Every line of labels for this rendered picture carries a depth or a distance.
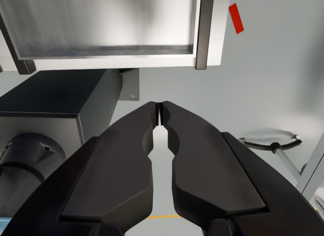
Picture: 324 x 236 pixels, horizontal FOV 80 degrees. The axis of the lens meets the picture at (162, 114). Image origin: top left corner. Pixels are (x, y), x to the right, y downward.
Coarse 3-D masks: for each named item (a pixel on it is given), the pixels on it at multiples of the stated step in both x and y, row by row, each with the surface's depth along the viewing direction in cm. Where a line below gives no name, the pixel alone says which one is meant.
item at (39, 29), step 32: (0, 0) 25; (32, 0) 28; (64, 0) 28; (96, 0) 28; (128, 0) 28; (160, 0) 28; (192, 0) 28; (32, 32) 30; (64, 32) 30; (96, 32) 30; (128, 32) 30; (160, 32) 30; (192, 32) 29
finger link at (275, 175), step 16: (240, 144) 8; (240, 160) 8; (256, 160) 8; (256, 176) 7; (272, 176) 7; (272, 192) 6; (288, 192) 6; (272, 208) 6; (288, 208) 6; (304, 208) 6; (240, 224) 6; (256, 224) 5; (272, 224) 5; (288, 224) 5; (304, 224) 5; (320, 224) 5
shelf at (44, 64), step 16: (224, 0) 29; (224, 16) 30; (0, 32) 30; (224, 32) 31; (0, 48) 31; (0, 64) 32; (48, 64) 32; (64, 64) 33; (80, 64) 33; (96, 64) 33; (112, 64) 33; (128, 64) 33; (144, 64) 33; (160, 64) 33; (176, 64) 33; (192, 64) 33; (208, 64) 33
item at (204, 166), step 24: (168, 120) 10; (192, 120) 10; (168, 144) 10; (192, 144) 8; (216, 144) 8; (192, 168) 7; (216, 168) 7; (240, 168) 7; (192, 192) 6; (216, 192) 6; (240, 192) 6; (192, 216) 7; (216, 216) 6
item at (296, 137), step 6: (240, 138) 155; (294, 138) 156; (246, 144) 150; (252, 144) 149; (258, 144) 149; (270, 144) 148; (276, 144) 145; (288, 144) 148; (294, 144) 148; (264, 150) 147; (270, 150) 146
